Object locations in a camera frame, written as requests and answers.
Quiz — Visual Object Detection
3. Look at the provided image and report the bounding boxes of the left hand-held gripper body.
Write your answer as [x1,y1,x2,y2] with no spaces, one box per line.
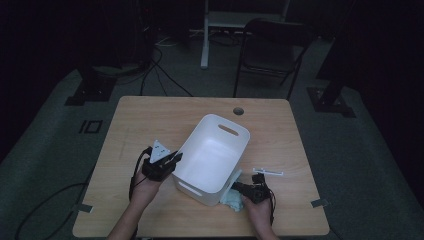
[141,139,178,183]

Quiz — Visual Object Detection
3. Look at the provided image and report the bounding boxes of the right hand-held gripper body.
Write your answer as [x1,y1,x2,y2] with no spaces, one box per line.
[243,168,284,204]

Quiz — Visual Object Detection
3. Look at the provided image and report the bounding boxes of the light blue quilted cloth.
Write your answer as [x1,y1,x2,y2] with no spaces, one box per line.
[219,169,246,213]

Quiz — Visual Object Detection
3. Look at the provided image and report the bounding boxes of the white plastic basket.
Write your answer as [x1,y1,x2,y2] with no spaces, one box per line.
[172,113,251,207]

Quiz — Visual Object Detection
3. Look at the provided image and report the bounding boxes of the person's right hand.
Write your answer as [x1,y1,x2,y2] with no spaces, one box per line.
[242,196,273,231]

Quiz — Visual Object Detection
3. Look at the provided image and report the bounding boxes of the person's left hand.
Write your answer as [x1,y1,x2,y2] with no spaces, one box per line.
[132,173,164,209]

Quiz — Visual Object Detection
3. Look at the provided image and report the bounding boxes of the black stand base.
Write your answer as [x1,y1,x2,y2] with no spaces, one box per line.
[306,33,357,118]
[64,66,118,107]

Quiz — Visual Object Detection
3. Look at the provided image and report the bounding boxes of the dark equipment tower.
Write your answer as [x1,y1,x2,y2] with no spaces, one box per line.
[134,0,158,66]

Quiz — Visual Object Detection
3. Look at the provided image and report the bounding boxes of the black folding chair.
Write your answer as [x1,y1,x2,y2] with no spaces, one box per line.
[232,18,314,101]

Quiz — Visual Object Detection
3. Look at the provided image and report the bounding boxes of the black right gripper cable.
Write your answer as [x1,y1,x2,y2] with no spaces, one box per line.
[266,188,278,226]

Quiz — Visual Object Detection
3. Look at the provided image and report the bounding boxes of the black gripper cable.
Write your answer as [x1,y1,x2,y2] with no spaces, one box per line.
[266,188,278,226]
[128,146,153,201]

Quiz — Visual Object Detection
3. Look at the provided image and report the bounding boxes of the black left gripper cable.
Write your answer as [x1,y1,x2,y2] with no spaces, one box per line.
[128,146,153,201]

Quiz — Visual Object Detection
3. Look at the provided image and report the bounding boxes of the black floor cable bundle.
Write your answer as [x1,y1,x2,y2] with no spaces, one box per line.
[139,46,195,98]

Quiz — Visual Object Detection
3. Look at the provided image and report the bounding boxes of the white metal desk frame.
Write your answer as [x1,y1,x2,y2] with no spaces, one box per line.
[200,0,291,70]

